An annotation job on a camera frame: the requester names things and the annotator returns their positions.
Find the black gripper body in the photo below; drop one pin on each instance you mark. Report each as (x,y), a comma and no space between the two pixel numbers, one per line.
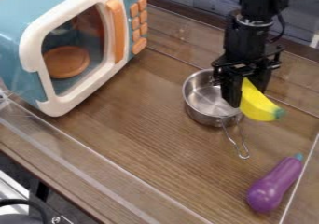
(251,55)

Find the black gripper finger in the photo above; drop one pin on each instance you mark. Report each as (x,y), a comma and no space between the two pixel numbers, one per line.
(261,78)
(231,88)

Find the silver pot with wire handle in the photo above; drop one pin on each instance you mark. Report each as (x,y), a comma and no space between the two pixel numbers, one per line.
(209,109)

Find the yellow toy banana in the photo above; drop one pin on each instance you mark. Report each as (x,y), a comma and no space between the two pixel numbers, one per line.
(255,105)

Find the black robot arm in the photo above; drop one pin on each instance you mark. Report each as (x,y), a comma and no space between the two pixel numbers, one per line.
(259,7)

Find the purple toy eggplant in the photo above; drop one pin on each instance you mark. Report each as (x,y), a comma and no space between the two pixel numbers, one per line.
(266,192)

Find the orange microwave turntable plate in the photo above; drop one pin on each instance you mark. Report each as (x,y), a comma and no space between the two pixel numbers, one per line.
(66,61)

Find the blue toy microwave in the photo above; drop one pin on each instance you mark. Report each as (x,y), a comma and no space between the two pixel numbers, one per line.
(108,27)

